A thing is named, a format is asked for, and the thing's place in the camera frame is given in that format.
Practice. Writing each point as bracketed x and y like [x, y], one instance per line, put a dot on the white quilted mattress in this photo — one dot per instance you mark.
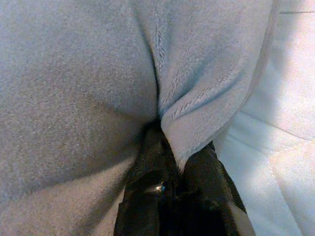
[283, 147]

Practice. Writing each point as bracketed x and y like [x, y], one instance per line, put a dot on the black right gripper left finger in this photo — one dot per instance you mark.
[145, 172]

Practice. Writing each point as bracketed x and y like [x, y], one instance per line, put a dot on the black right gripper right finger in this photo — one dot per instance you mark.
[206, 191]

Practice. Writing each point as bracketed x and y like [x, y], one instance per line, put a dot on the grey pillow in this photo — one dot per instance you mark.
[86, 86]

